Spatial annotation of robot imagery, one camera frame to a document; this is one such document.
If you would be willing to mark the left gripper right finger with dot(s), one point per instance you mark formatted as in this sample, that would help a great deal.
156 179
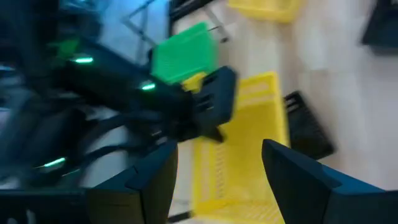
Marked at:
311 193

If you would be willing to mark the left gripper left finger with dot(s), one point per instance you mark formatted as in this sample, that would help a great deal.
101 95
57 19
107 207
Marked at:
146 193

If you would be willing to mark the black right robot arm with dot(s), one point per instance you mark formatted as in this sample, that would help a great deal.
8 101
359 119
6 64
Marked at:
102 84

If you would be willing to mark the green plastic basket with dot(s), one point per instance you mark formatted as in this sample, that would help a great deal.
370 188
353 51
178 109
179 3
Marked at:
183 53

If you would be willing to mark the black metal table frame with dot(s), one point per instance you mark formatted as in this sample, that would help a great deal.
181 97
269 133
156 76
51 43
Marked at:
183 7

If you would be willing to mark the yellow plastic basket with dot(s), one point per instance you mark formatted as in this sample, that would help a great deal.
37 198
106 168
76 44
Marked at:
248 161
264 9

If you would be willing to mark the black plastic basket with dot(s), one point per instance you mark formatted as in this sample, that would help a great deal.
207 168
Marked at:
308 127
384 25

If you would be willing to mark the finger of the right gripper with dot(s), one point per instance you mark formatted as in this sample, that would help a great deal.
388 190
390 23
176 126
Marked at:
215 134

